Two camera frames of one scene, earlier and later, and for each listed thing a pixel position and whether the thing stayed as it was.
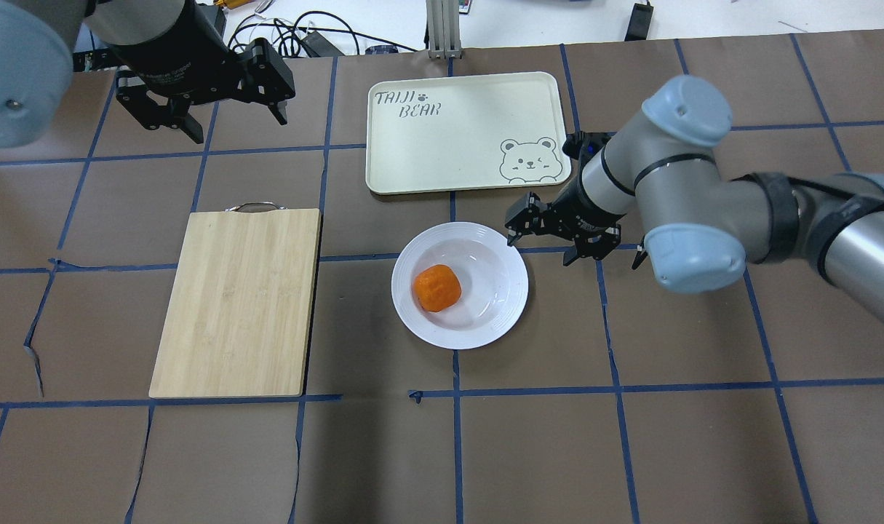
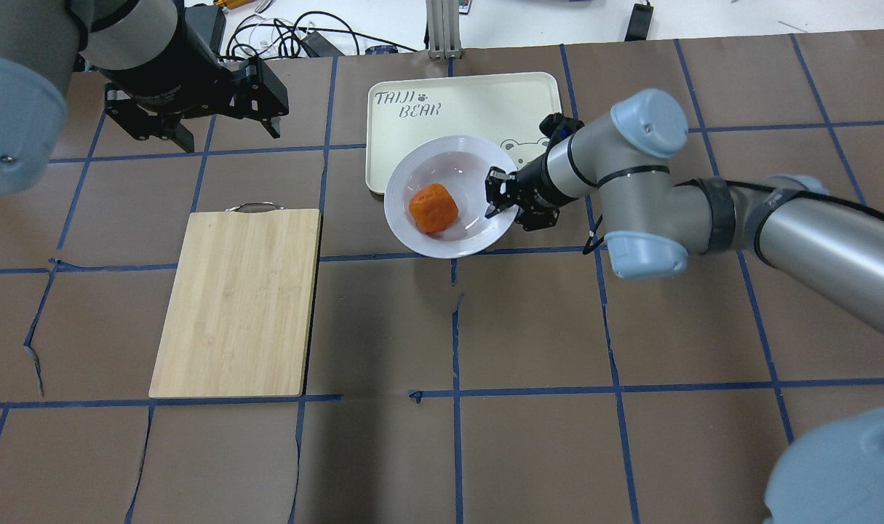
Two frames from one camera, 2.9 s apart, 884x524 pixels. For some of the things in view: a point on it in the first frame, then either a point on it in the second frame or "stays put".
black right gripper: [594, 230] -> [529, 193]
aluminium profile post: [444, 29] stays put
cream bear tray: [465, 132] stays put
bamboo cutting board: [240, 317] stays put
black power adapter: [639, 22] stays put
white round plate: [493, 279] -> [461, 163]
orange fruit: [437, 287] -> [433, 208]
